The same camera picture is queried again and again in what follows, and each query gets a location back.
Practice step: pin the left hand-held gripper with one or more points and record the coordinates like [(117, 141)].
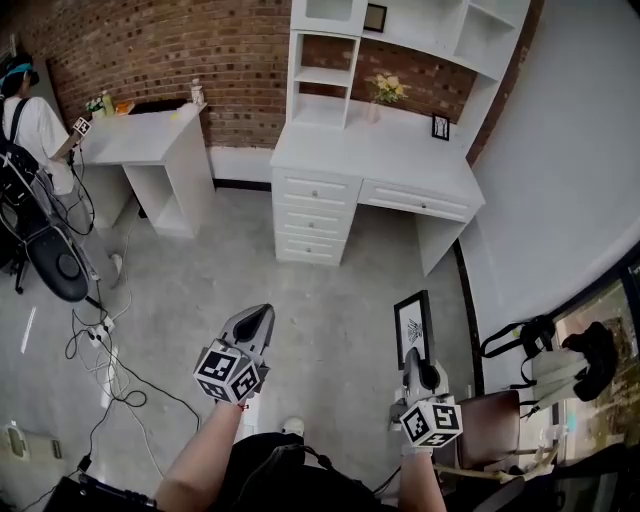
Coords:
[(225, 372)]

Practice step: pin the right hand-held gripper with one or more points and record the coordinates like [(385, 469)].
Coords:
[(430, 422)]

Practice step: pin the black framed picture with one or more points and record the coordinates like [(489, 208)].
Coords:
[(412, 325)]

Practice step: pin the person's left forearm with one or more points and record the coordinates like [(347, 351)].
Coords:
[(200, 460)]

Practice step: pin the person's right forearm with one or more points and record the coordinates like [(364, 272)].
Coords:
[(422, 482)]

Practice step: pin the small white desk drawer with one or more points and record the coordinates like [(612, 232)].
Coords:
[(316, 190), (312, 247), (314, 221)]

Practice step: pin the wide white desk drawer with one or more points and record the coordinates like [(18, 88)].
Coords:
[(415, 201)]

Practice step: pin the white desk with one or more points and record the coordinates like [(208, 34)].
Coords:
[(400, 155)]

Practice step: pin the brown chair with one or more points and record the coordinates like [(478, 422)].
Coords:
[(487, 425)]

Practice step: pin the person's white shoe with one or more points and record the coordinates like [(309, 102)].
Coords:
[(293, 425)]

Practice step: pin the beige wooden stand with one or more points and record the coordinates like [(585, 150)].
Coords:
[(495, 472)]

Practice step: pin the white tote bag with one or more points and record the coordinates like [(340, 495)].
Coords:
[(557, 372)]

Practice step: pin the person's black clothing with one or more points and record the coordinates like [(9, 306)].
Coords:
[(280, 475)]

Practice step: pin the white power strip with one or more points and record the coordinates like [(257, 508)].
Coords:
[(100, 332)]

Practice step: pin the black framed glass door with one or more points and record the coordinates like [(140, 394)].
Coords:
[(615, 320)]

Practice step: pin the black office chair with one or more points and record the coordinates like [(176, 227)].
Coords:
[(55, 260)]

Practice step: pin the white side table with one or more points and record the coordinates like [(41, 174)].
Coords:
[(145, 140)]

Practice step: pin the black case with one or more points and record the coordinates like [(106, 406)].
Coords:
[(95, 495)]

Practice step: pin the black flat board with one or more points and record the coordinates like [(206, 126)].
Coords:
[(157, 106)]

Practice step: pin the white bottle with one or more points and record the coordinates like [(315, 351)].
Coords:
[(197, 92)]

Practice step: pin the pink vase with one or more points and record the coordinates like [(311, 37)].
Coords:
[(373, 112)]

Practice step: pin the white floor device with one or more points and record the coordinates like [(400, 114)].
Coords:
[(20, 442)]

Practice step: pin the orange packet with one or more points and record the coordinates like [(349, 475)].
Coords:
[(124, 106)]

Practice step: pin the green bottle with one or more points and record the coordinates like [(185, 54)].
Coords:
[(107, 101)]

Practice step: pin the small white flower pot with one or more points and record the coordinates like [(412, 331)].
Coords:
[(94, 107)]

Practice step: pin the yellow white flower bouquet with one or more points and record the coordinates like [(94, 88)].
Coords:
[(387, 89)]

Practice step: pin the ribbed glass cabinet door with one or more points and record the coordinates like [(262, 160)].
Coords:
[(330, 7)]

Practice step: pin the black tree print picture frame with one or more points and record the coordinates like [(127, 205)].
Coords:
[(441, 127)]

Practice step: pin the brown framed picture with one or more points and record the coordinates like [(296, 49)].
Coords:
[(375, 18)]

